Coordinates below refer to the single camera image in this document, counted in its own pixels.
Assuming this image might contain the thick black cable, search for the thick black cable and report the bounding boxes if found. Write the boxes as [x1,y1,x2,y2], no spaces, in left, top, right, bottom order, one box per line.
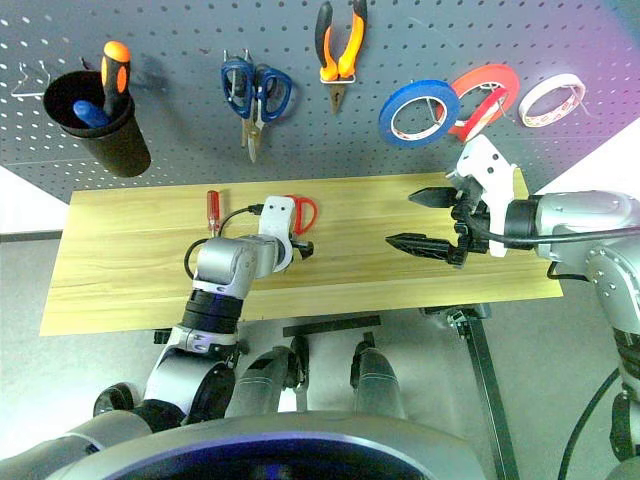
[558,367,624,480]

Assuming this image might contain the blue handled tool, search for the blue handled tool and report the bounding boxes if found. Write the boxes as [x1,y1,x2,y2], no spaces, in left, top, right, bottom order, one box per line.
[72,99,112,129]

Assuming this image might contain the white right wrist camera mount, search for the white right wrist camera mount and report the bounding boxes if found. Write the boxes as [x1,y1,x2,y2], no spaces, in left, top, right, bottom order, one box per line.
[456,134,517,260]

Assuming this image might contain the blue handled scissors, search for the blue handled scissors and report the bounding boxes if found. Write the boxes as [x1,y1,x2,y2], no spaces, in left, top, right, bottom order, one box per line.
[220,48,294,164]

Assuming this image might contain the black caster wheel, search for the black caster wheel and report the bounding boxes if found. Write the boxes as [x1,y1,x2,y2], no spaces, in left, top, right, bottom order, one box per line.
[93,382,136,417]

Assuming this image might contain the black table leg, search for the black table leg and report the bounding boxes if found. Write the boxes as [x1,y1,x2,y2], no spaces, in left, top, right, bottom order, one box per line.
[422,304,522,480]

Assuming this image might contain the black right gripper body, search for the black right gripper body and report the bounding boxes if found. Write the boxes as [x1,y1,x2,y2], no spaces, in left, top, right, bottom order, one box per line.
[447,177,495,267]

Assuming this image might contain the metal wire peg hook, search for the metal wire peg hook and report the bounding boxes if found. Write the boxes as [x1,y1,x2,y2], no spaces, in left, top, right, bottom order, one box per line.
[10,62,51,96]

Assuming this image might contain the orange black handled screwdriver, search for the orange black handled screwdriver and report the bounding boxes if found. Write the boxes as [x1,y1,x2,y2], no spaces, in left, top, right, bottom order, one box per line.
[99,40,132,119]

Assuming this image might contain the blue tape roll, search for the blue tape roll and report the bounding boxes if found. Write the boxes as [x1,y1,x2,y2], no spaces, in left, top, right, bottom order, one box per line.
[378,79,460,149]

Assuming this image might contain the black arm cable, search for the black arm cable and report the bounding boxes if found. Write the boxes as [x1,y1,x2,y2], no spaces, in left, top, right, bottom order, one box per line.
[183,203,264,279]
[462,199,640,284]

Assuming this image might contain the red tape roll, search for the red tape roll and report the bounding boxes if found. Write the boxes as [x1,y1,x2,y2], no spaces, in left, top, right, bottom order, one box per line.
[447,63,521,143]

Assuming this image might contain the grey metal pegboard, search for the grey metal pegboard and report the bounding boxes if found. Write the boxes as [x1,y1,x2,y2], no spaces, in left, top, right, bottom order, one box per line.
[0,0,640,204]

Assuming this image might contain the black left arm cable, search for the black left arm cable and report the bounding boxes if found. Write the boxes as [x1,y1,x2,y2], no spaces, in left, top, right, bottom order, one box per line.
[183,203,264,279]

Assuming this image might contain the red handled screwdriver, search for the red handled screwdriver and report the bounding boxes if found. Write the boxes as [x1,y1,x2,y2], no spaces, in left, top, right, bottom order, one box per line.
[206,189,223,237]

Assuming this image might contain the orange black needle-nose pliers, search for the orange black needle-nose pliers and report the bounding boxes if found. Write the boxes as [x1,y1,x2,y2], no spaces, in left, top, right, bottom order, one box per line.
[314,0,369,116]

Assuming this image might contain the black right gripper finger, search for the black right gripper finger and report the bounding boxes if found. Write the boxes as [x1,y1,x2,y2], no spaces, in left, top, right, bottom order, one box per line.
[408,186,459,210]
[384,232,460,262]

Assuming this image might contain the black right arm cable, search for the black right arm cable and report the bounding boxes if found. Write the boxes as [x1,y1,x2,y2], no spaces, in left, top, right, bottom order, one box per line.
[462,199,640,284]

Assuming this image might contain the black table frame bar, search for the black table frame bar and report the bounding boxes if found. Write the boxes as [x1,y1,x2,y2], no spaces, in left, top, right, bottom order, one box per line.
[282,314,383,338]

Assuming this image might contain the white tape roll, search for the white tape roll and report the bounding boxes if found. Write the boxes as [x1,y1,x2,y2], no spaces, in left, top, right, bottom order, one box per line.
[517,73,587,129]

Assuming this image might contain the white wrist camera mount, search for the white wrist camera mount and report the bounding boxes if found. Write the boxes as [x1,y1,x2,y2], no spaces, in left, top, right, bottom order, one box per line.
[456,134,517,260]
[258,195,297,274]

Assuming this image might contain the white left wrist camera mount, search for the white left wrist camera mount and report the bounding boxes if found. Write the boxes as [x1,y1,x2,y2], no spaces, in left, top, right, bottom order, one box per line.
[258,195,297,274]

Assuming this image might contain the red handled scissors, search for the red handled scissors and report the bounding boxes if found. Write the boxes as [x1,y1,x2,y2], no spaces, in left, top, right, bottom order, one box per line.
[284,195,319,235]

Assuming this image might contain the black cup holder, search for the black cup holder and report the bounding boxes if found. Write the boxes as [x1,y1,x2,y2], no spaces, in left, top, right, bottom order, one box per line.
[42,69,152,179]

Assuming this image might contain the silver robot torso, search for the silver robot torso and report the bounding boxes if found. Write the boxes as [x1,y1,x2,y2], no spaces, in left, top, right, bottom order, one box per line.
[0,409,501,480]

